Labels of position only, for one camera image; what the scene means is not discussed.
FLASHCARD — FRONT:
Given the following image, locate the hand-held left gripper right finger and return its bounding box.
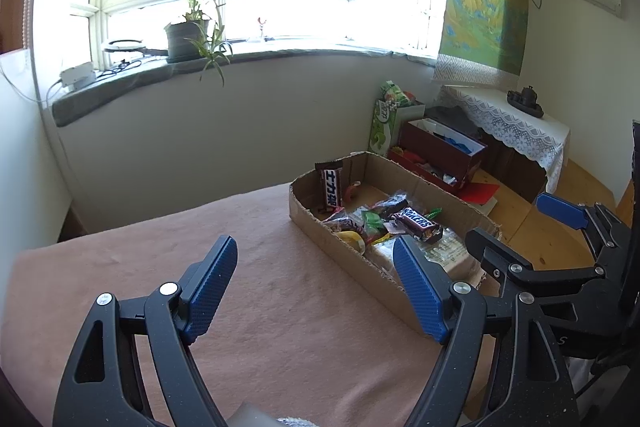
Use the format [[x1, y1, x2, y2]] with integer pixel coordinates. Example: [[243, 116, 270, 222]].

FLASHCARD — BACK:
[[392, 236, 581, 427]]

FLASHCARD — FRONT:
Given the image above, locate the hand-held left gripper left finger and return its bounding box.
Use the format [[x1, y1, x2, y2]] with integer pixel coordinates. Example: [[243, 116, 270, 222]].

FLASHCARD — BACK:
[[52, 234, 238, 427]]

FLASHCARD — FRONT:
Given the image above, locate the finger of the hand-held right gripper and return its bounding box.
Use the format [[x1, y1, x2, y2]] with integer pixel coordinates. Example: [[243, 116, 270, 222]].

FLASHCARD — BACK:
[[465, 228, 609, 304], [535, 192, 635, 269]]

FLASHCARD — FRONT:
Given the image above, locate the printed label clear packet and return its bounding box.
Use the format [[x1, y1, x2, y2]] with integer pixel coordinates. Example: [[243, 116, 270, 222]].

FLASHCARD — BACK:
[[425, 227, 473, 275]]

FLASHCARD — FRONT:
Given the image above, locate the long cardboard box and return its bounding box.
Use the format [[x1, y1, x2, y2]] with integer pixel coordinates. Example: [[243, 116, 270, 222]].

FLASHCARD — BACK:
[[287, 151, 501, 335]]

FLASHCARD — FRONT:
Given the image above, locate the brown chocolate bar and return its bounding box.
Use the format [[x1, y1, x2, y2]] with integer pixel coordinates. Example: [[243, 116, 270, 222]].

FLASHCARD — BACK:
[[390, 207, 445, 243], [315, 159, 347, 214]]

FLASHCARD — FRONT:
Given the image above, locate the yellow candy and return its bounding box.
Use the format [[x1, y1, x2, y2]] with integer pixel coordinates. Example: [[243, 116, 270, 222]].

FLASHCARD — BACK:
[[339, 231, 366, 255]]

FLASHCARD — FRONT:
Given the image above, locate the red-ended clear brownie packet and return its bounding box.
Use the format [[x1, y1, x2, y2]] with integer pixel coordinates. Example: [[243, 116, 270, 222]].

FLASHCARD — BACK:
[[367, 191, 413, 220], [322, 209, 366, 235]]

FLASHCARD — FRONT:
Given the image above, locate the wooden cabinet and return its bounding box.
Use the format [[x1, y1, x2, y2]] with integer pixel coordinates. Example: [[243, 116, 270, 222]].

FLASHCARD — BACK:
[[480, 132, 551, 202]]

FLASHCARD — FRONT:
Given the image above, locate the red envelope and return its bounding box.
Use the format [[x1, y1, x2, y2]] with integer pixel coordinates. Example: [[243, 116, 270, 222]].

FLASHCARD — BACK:
[[457, 181, 501, 208]]

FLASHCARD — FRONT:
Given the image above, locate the white lace cloth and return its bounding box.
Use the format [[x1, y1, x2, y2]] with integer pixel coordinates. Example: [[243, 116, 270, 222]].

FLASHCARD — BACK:
[[432, 84, 571, 195]]

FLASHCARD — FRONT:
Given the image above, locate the dark red box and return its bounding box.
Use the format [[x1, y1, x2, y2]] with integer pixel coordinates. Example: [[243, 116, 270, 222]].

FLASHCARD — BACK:
[[387, 117, 488, 194]]

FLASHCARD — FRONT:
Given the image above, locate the dark teapot figurine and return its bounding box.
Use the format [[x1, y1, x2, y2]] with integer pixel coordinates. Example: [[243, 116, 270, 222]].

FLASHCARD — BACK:
[[506, 86, 546, 118]]

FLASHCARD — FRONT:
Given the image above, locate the green paper bag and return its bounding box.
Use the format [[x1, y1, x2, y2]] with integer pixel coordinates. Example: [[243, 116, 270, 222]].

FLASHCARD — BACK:
[[367, 79, 426, 158]]

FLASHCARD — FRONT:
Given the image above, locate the potted spider plant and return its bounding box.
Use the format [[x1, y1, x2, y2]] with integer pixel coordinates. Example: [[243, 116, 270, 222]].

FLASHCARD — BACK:
[[160, 0, 236, 88]]

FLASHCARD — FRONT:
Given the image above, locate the white plastic box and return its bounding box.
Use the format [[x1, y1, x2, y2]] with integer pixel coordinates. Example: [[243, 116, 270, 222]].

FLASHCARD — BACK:
[[59, 62, 97, 90]]

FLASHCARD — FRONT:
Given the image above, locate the black ring light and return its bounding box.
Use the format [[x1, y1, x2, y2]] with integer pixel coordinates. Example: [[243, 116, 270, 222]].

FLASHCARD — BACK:
[[101, 38, 168, 58]]

